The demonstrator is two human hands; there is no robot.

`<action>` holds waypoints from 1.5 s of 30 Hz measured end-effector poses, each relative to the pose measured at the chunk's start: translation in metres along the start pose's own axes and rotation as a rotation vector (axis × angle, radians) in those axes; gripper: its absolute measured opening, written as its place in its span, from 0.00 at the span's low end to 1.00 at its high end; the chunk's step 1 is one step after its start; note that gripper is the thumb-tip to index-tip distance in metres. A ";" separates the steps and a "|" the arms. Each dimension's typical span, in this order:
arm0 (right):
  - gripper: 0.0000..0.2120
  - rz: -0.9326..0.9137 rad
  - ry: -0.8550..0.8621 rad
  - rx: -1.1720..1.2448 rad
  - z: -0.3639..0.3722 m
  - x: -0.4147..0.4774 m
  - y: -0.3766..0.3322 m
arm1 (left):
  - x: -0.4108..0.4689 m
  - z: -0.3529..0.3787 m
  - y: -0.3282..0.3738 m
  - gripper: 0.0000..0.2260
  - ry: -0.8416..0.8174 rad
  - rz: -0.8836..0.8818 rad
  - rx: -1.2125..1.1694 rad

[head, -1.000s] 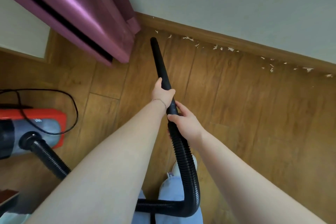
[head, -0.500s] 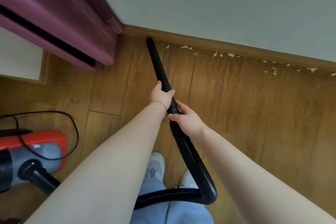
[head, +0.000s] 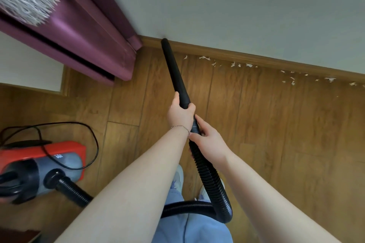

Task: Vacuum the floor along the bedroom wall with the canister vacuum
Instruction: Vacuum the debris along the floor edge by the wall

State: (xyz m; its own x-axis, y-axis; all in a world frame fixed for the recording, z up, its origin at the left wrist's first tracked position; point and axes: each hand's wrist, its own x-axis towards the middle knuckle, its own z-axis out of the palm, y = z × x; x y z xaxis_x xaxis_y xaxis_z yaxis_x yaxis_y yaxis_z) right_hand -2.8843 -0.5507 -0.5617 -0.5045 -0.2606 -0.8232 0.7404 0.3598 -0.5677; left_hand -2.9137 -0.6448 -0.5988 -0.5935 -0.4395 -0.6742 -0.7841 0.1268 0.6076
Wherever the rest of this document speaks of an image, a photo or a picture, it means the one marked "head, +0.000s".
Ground person's white left shoe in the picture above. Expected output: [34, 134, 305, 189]
[171, 164, 184, 192]

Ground person's right forearm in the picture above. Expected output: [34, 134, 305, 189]
[218, 154, 343, 243]

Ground person's right hand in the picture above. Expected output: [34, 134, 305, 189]
[188, 114, 232, 166]

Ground person's left forearm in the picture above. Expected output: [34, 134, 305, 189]
[54, 127, 190, 243]

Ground person's leg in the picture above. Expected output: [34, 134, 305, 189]
[152, 188, 189, 243]
[185, 200, 233, 243]

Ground purple curtain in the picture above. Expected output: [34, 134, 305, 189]
[0, 0, 143, 86]

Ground thin silver bracelet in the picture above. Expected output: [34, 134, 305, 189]
[170, 125, 190, 135]

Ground black power cord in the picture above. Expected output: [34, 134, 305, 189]
[0, 121, 100, 171]

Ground person's left leg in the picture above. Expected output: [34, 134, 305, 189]
[152, 188, 189, 243]

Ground person's right leg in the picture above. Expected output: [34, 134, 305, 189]
[185, 200, 233, 243]

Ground wooden skirting board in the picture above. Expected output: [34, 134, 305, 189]
[0, 35, 365, 97]

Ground white paper scraps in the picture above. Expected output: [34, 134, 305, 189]
[182, 55, 365, 98]

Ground person's left hand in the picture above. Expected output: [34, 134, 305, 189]
[167, 91, 197, 134]

